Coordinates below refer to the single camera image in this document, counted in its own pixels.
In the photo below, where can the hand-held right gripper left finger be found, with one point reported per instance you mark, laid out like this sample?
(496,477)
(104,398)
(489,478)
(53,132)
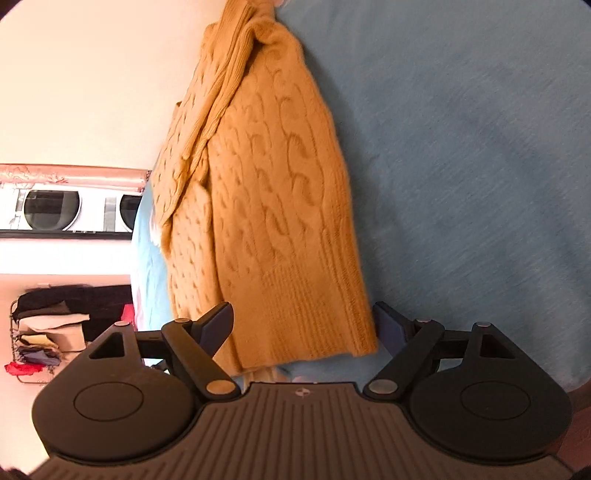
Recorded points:
(219,328)

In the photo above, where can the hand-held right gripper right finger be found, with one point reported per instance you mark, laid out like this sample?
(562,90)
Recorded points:
(392,330)

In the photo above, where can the pile of folded clothes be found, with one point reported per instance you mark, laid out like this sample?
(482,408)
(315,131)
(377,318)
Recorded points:
(69,318)

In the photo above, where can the white washing machine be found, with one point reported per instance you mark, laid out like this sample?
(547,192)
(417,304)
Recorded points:
(51,210)
(124,212)

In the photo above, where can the blue floral bedsheet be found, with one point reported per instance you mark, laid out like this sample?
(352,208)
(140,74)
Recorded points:
(461,184)

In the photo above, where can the red cloth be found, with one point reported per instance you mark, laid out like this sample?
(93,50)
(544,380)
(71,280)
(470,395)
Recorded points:
(23,368)

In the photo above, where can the pink curtain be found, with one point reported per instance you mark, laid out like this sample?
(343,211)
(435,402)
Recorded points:
(69,174)

